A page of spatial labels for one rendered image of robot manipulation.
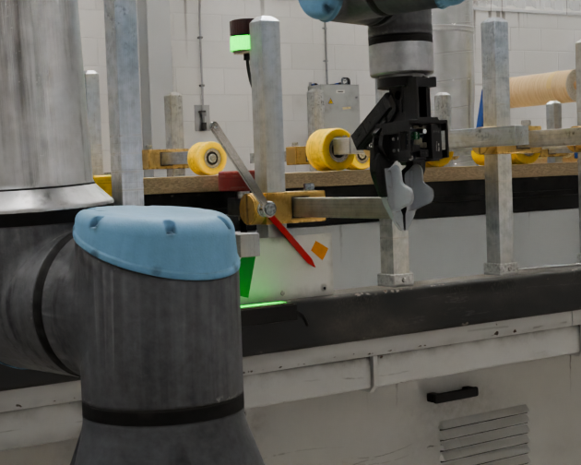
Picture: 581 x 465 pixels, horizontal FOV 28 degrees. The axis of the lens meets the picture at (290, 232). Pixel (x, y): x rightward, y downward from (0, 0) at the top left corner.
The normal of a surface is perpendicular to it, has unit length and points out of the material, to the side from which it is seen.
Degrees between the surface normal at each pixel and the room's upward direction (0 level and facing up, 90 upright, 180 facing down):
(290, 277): 90
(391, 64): 89
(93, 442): 70
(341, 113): 90
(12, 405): 90
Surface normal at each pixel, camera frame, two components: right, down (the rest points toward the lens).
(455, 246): 0.57, 0.02
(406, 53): 0.07, 0.03
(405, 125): -0.83, 0.06
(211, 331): 0.73, 0.01
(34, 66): 0.29, 0.07
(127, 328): -0.28, 0.06
